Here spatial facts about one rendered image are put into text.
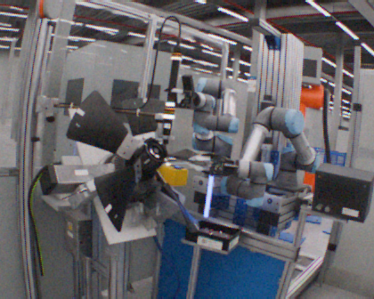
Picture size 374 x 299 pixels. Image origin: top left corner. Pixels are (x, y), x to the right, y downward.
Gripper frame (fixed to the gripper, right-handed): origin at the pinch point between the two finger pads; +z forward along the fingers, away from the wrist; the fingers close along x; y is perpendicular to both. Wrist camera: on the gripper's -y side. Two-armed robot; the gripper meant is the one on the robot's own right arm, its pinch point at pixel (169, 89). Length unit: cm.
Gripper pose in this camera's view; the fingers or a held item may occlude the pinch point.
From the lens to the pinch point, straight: 139.6
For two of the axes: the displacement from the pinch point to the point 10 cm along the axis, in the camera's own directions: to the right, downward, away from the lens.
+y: -1.2, 9.9, 0.9
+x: -8.4, -1.5, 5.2
